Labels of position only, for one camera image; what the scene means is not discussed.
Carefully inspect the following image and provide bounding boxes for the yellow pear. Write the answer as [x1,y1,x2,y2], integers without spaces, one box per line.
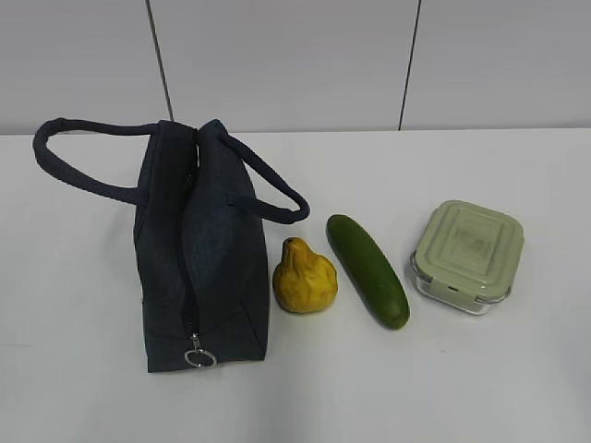
[272,237,338,314]

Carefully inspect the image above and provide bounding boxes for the dark blue fabric lunch bag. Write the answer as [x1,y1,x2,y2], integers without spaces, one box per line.
[32,117,310,373]

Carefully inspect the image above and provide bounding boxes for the glass container with green lid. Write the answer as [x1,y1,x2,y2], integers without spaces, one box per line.
[410,200,525,316]

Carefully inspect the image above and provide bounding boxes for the green cucumber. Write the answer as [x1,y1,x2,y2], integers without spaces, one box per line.
[326,214,410,330]

